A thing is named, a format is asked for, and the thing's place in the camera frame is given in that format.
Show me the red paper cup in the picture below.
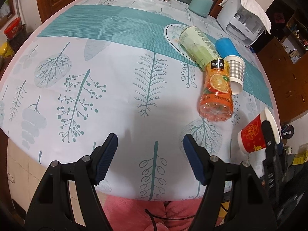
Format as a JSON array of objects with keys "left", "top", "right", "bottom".
[{"left": 238, "top": 108, "right": 280, "bottom": 154}]

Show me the grey checkered paper cup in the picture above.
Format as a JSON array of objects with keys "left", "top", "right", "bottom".
[{"left": 224, "top": 55, "right": 245, "bottom": 95}]

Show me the blue plastic cup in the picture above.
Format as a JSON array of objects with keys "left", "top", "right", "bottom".
[{"left": 215, "top": 38, "right": 240, "bottom": 59}]

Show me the orange juice bottle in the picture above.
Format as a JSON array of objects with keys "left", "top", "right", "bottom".
[{"left": 199, "top": 59, "right": 233, "bottom": 122}]

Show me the wooden shelf cabinet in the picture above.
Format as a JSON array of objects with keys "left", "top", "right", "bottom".
[{"left": 258, "top": 2, "right": 307, "bottom": 124}]

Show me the white countertop appliance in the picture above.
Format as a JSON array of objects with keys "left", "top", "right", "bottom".
[{"left": 217, "top": 0, "right": 266, "bottom": 47}]

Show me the white cloth on appliance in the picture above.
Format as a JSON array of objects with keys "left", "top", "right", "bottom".
[{"left": 219, "top": 0, "right": 271, "bottom": 33}]

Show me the teal canister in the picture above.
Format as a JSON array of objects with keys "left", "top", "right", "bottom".
[{"left": 188, "top": 0, "right": 213, "bottom": 17}]

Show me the red lidded container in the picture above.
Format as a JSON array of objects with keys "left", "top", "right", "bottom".
[{"left": 4, "top": 17, "right": 22, "bottom": 40}]

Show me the black cable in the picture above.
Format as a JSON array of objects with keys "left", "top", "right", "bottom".
[{"left": 144, "top": 200, "right": 229, "bottom": 231}]

